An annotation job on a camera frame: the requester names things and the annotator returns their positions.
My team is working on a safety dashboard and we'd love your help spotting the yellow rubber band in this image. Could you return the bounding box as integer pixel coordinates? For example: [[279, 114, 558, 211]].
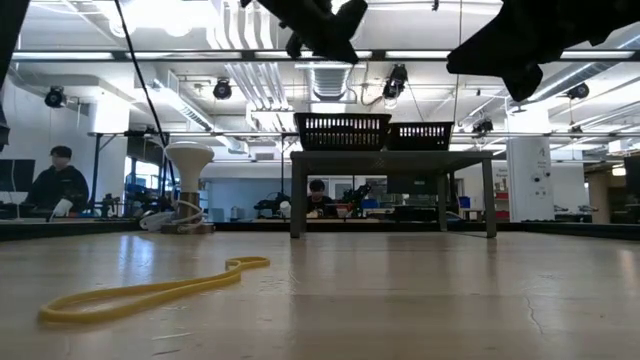
[[37, 256, 271, 325]]

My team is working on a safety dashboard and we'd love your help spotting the black computer monitor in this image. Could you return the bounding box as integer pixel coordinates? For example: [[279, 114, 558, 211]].
[[0, 158, 37, 194]]

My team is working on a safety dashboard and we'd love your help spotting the grey perforated metal riser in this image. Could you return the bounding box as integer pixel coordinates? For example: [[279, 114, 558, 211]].
[[289, 149, 499, 239]]

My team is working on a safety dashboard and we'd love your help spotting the white mushroom lamp wooden base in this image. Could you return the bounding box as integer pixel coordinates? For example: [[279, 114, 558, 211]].
[[159, 141, 216, 235]]

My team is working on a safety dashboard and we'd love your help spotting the white round pillar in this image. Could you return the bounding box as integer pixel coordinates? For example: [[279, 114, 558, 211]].
[[506, 137, 555, 223]]

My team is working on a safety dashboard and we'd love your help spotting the person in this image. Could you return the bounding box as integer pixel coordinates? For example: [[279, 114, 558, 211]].
[[25, 144, 91, 220], [304, 178, 340, 220]]

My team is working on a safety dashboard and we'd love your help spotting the white coiled lamp cable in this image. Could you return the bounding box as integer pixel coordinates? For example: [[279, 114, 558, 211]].
[[139, 199, 206, 234]]

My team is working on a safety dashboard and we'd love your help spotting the red shelf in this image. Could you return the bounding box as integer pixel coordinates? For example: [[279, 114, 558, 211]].
[[494, 192, 510, 222]]

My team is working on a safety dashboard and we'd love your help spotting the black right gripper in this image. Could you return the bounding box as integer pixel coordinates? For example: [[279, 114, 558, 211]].
[[446, 0, 640, 103]]

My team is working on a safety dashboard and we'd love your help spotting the silver ceiling air duct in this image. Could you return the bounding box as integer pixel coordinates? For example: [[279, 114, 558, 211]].
[[299, 62, 369, 101]]

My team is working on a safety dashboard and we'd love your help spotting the black plastic basket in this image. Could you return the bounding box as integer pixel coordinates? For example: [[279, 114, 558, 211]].
[[293, 111, 393, 153], [387, 121, 455, 152]]

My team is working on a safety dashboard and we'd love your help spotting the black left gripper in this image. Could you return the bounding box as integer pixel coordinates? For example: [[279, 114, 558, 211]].
[[257, 0, 369, 64]]

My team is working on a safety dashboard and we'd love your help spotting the black overhead light bar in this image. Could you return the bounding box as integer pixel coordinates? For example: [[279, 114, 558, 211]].
[[9, 48, 640, 63]]

